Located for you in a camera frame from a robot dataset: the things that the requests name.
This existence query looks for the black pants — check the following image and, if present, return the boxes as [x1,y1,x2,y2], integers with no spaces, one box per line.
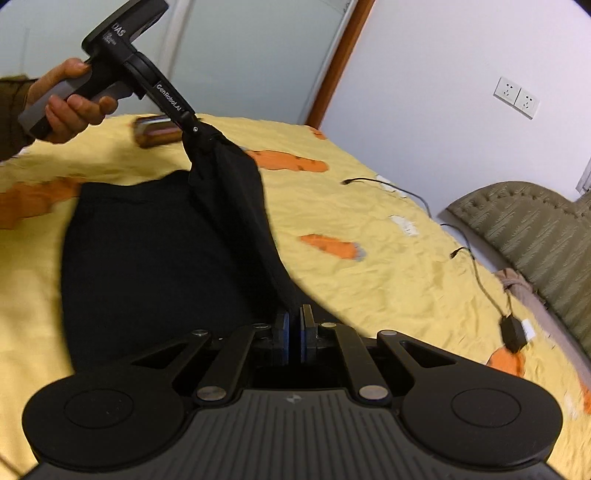
[61,123,312,372]

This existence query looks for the dark sleeve left forearm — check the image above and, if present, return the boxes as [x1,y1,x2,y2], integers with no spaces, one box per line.
[0,76,34,162]

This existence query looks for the person's left hand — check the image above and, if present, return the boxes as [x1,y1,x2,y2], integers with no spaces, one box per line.
[26,58,118,144]

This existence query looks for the brown wallet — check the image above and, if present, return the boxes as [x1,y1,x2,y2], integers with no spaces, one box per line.
[132,115,182,149]

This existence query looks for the yellow carrot print bedsheet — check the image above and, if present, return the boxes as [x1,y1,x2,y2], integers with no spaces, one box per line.
[1,115,590,479]

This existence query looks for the black power adapter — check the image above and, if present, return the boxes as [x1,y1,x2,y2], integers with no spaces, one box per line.
[500,315,528,354]

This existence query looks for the white charger plug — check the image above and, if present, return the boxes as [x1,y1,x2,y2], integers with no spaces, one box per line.
[521,319,536,342]

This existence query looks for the olive padded headboard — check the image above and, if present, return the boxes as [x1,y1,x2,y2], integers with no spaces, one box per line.
[447,181,590,354]

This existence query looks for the black charging cable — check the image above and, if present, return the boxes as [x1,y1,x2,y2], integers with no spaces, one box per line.
[341,177,515,319]

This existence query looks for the brown wooden door frame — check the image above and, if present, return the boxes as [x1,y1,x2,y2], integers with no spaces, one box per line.
[304,0,376,128]

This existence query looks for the white double wall socket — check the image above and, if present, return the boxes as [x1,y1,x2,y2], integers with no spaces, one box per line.
[493,77,540,120]

